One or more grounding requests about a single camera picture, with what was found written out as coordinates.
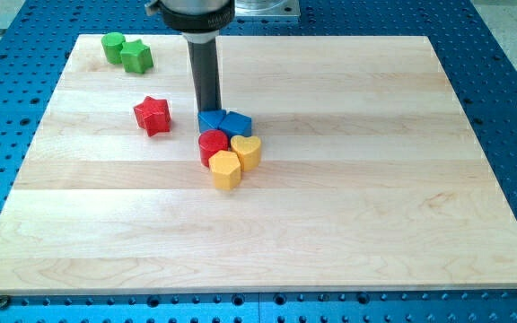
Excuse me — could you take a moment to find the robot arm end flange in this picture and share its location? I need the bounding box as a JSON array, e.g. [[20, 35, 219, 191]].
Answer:
[[145, 0, 235, 33]]

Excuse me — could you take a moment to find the blue triangle block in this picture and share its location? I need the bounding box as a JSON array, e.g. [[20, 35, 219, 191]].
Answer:
[[197, 109, 226, 133]]

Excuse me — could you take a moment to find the red star block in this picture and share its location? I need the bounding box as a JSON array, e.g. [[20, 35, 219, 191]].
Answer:
[[134, 96, 171, 136]]

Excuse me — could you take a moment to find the green star block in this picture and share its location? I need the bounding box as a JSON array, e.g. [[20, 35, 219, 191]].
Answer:
[[120, 39, 153, 74]]

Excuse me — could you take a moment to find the yellow heart block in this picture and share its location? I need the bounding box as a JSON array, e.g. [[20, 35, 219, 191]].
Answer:
[[231, 135, 262, 171]]

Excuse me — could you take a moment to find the yellow pentagon block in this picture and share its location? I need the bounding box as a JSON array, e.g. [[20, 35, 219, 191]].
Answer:
[[209, 150, 241, 190]]

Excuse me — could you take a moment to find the blue cube block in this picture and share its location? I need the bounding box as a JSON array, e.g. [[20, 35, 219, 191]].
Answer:
[[218, 111, 252, 139]]

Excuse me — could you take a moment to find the red cylinder block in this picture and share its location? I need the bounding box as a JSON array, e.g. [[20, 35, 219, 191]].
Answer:
[[198, 129, 229, 167]]

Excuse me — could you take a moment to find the light wooden board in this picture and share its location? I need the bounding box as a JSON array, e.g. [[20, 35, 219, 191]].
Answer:
[[0, 35, 517, 295]]

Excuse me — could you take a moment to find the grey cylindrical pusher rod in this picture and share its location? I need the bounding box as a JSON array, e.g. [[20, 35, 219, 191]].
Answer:
[[183, 31, 222, 112]]

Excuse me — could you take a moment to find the green cylinder block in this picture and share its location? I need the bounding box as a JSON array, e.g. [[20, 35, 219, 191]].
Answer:
[[101, 32, 126, 65]]

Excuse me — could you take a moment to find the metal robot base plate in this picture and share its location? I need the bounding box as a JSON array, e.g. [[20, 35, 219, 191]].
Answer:
[[235, 0, 301, 18]]

